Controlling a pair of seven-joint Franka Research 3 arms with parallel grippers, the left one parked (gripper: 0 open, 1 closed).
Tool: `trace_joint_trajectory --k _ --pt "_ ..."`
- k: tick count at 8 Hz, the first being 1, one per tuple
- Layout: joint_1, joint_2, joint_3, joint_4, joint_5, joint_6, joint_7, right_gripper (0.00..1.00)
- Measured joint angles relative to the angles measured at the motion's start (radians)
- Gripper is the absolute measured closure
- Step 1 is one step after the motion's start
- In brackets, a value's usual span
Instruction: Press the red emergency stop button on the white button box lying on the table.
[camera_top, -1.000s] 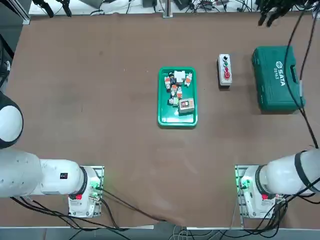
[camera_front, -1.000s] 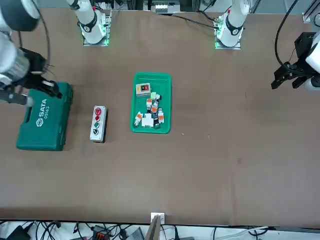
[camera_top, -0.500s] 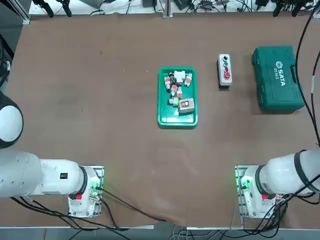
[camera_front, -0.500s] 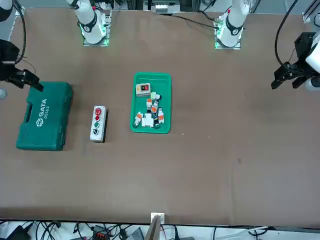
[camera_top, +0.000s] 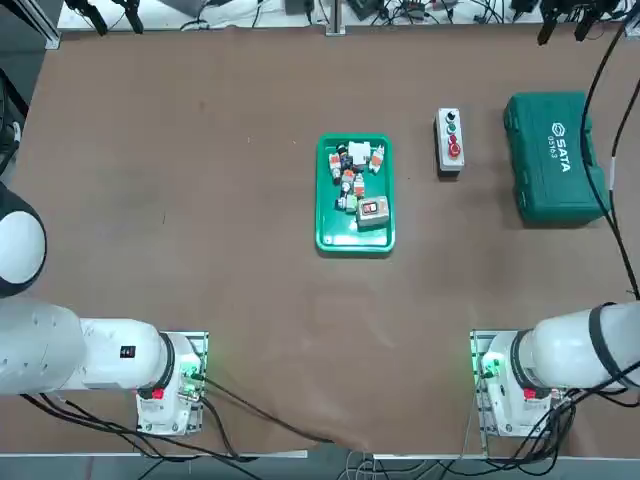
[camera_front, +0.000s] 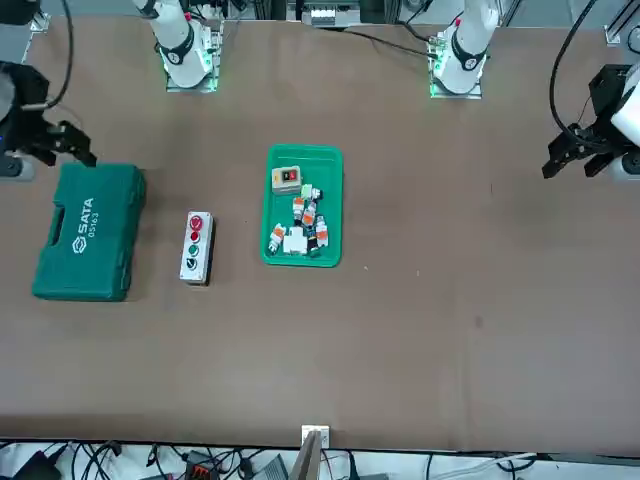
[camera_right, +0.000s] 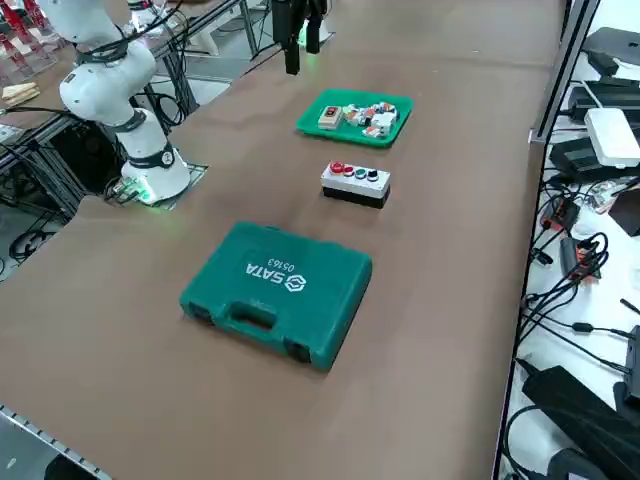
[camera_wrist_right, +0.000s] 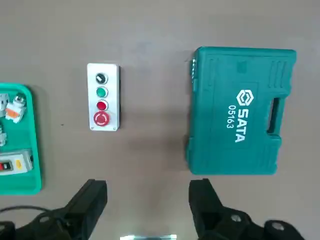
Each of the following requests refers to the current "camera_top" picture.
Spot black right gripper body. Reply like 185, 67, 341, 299
547, 0, 621, 14

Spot white thin cables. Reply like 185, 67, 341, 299
343, 449, 377, 480

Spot green SATA tool case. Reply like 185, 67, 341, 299
502, 90, 612, 228

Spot black base cable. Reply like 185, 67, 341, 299
201, 374, 337, 447

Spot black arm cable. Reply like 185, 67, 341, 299
579, 14, 640, 301

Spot black tagged cable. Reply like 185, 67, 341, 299
608, 74, 640, 221

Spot black power adapter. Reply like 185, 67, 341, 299
347, 0, 387, 22

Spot white terminal block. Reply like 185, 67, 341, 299
347, 141, 375, 170

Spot black cable bundle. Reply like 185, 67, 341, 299
19, 392, 254, 462

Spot green plastic tray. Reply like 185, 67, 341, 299
314, 132, 397, 255

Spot aluminium corner post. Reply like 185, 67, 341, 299
43, 0, 64, 51

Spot beige switch box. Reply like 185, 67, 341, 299
355, 195, 390, 231

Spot white button box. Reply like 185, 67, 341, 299
432, 107, 468, 180

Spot aluminium mounting plate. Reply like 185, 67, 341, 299
136, 329, 211, 437
468, 328, 567, 447

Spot aluminium frame post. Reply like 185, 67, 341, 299
324, 0, 348, 38

